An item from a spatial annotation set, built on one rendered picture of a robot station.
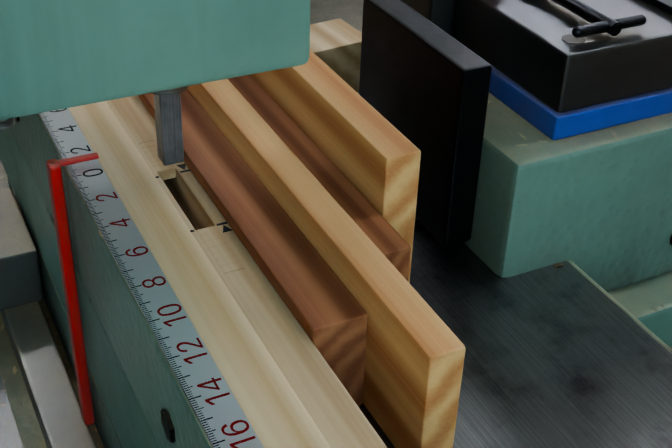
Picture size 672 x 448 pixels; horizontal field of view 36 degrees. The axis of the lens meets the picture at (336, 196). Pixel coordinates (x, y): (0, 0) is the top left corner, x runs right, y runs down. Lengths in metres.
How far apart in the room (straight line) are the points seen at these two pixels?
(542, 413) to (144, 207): 0.17
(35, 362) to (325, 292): 0.22
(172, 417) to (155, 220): 0.09
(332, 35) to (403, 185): 0.21
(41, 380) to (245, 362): 0.22
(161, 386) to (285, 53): 0.14
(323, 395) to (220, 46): 0.14
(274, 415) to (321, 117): 0.17
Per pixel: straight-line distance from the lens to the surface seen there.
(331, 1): 3.15
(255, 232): 0.41
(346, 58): 0.60
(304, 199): 0.40
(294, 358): 0.36
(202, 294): 0.37
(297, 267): 0.39
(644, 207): 0.50
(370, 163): 0.41
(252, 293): 0.38
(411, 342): 0.34
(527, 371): 0.42
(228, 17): 0.39
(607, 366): 0.43
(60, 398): 0.53
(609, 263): 0.51
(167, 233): 0.40
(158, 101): 0.43
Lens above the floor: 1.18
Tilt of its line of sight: 33 degrees down
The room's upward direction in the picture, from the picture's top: 2 degrees clockwise
